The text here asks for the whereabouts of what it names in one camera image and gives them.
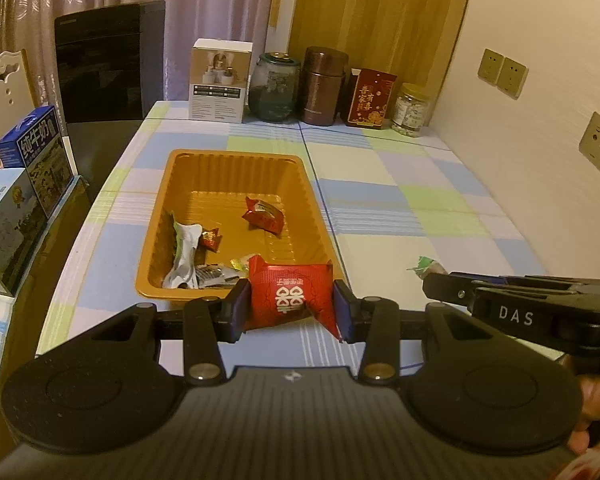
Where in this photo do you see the blue milk carton box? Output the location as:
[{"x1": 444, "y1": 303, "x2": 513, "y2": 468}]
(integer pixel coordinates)
[{"x1": 0, "y1": 105, "x2": 76, "y2": 221}]

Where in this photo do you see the black monitor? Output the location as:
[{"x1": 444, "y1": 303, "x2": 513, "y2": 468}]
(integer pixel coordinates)
[{"x1": 54, "y1": 0, "x2": 167, "y2": 123}]

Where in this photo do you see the yellow curtain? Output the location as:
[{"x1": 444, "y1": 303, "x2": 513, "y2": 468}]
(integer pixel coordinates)
[{"x1": 270, "y1": 0, "x2": 478, "y2": 126}]

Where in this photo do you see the dark silver snack packet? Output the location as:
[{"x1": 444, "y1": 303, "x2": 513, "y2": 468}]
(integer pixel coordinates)
[{"x1": 192, "y1": 263, "x2": 241, "y2": 289}]

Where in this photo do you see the white green-edged snack packet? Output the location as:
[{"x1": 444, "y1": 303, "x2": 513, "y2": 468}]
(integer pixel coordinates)
[{"x1": 161, "y1": 210, "x2": 203, "y2": 290}]

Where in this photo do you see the red yellow-print snack packet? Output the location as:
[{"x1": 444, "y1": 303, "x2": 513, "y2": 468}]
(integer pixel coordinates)
[{"x1": 241, "y1": 196, "x2": 286, "y2": 237}]

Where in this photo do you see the orange plastic tray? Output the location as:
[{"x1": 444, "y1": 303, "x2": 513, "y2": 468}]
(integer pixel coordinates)
[{"x1": 135, "y1": 149, "x2": 347, "y2": 303}]

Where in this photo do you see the large red snack packet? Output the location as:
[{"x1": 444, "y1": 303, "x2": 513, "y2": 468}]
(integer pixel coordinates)
[{"x1": 242, "y1": 255, "x2": 342, "y2": 343}]

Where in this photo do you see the white printed carton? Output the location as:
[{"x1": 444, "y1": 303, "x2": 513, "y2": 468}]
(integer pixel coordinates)
[{"x1": 188, "y1": 39, "x2": 254, "y2": 125}]

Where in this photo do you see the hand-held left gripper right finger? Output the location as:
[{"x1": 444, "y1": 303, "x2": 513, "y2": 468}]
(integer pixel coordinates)
[{"x1": 332, "y1": 280, "x2": 501, "y2": 386}]

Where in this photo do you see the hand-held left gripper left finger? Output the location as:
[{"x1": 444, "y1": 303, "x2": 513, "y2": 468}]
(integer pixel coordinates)
[{"x1": 75, "y1": 278, "x2": 253, "y2": 386}]

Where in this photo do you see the red printed tin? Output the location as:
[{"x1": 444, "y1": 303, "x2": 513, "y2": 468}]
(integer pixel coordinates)
[{"x1": 345, "y1": 67, "x2": 398, "y2": 128}]

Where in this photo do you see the clear plastic jar yellow lid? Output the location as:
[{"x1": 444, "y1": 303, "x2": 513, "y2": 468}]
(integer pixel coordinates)
[{"x1": 391, "y1": 82, "x2": 432, "y2": 138}]

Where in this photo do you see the pale blue carton box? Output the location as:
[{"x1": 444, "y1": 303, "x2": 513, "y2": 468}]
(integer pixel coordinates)
[{"x1": 0, "y1": 167, "x2": 48, "y2": 296}]

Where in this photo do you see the red white printed object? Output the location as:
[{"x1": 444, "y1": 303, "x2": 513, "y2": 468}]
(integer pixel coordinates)
[{"x1": 555, "y1": 447, "x2": 600, "y2": 480}]

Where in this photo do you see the green glass jar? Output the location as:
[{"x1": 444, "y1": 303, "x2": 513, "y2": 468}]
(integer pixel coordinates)
[{"x1": 248, "y1": 51, "x2": 301, "y2": 123}]

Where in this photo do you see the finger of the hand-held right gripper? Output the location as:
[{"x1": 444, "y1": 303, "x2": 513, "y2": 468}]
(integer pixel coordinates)
[
  {"x1": 422, "y1": 273, "x2": 531, "y2": 311},
  {"x1": 447, "y1": 272, "x2": 576, "y2": 288}
]

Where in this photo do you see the white chair back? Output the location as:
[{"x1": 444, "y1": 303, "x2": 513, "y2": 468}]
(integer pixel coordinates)
[{"x1": 0, "y1": 49, "x2": 41, "y2": 141}]

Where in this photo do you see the brown metal canister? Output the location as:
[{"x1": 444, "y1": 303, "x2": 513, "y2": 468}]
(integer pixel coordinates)
[{"x1": 300, "y1": 46, "x2": 349, "y2": 127}]

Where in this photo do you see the olive wall socket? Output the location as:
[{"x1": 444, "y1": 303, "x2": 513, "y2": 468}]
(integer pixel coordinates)
[
  {"x1": 496, "y1": 56, "x2": 529, "y2": 99},
  {"x1": 477, "y1": 48, "x2": 505, "y2": 86}
]

